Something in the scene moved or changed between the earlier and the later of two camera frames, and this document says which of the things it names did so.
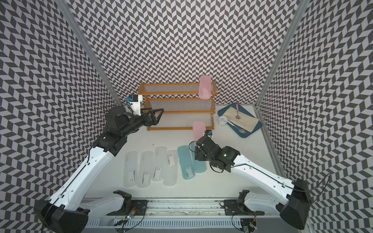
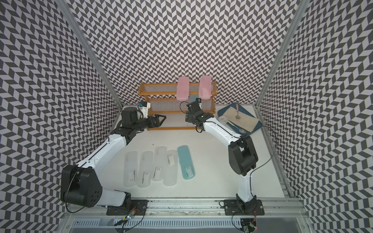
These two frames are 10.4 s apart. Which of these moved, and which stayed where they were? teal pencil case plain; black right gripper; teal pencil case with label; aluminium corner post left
Moved: teal pencil case plain; black right gripper
Stayed: teal pencil case with label; aluminium corner post left
